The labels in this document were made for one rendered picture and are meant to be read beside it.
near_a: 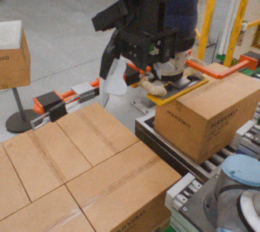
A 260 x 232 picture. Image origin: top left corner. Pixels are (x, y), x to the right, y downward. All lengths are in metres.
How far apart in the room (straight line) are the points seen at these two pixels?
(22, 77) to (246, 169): 1.98
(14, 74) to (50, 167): 0.98
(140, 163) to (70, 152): 0.49
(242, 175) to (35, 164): 1.31
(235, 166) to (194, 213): 0.24
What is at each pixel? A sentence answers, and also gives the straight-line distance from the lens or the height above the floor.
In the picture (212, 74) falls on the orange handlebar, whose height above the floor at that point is 1.28.
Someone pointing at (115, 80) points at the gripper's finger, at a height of 1.58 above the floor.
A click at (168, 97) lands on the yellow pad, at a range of 1.12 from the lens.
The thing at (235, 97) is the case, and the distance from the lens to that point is 1.61.
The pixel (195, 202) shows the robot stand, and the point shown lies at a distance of 0.91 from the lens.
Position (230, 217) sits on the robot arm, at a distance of 0.66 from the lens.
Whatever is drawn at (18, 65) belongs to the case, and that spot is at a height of 0.83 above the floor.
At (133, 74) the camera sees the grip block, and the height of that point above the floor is 1.30.
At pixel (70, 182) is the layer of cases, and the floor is 0.54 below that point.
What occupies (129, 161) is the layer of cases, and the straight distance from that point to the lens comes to 1.63.
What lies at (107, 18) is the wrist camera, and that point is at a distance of 0.44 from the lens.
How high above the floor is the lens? 1.79
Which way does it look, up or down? 37 degrees down
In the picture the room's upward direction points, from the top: straight up
